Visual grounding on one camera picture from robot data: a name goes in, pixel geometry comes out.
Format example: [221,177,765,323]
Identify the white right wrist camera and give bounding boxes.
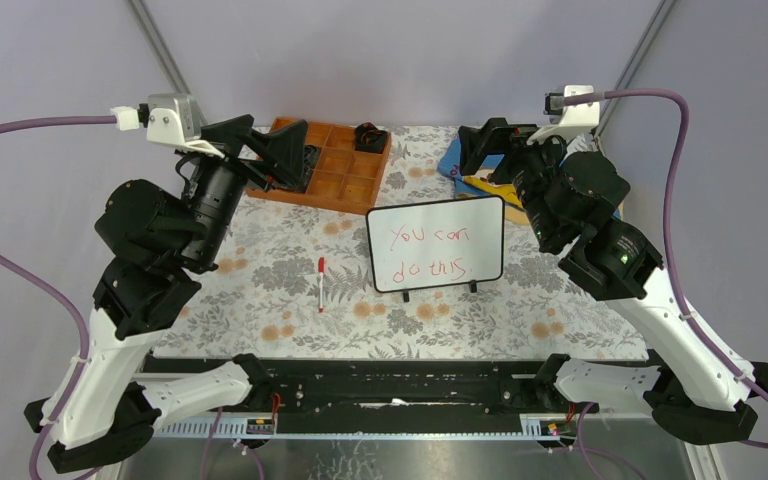
[527,85,601,144]

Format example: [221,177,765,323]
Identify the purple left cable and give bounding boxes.
[0,115,120,480]

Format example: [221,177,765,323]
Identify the floral tablecloth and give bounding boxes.
[152,125,650,362]

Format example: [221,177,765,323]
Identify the red white marker pen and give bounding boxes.
[317,257,326,313]

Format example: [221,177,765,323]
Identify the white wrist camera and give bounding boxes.
[527,85,601,144]
[110,93,224,158]

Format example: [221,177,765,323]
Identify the blue pikachu cloth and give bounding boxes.
[437,127,630,226]

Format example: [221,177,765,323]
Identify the wooden compartment tray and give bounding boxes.
[247,122,391,215]

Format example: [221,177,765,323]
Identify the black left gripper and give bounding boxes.
[178,115,307,266]

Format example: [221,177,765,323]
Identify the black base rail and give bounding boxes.
[145,357,664,439]

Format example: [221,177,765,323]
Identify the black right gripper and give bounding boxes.
[456,116,575,247]

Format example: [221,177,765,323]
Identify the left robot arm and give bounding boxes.
[25,107,309,474]

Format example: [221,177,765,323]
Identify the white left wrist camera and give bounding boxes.
[110,93,224,158]

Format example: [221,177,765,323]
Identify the aluminium frame post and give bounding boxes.
[592,0,679,138]
[126,0,206,128]

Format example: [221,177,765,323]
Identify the aluminium frame post right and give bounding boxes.
[592,0,679,138]

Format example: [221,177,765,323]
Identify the white whiteboard black frame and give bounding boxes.
[365,196,506,293]

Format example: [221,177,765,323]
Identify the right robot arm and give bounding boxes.
[458,118,768,445]

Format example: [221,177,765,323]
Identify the aluminium frame post left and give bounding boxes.
[126,0,206,128]

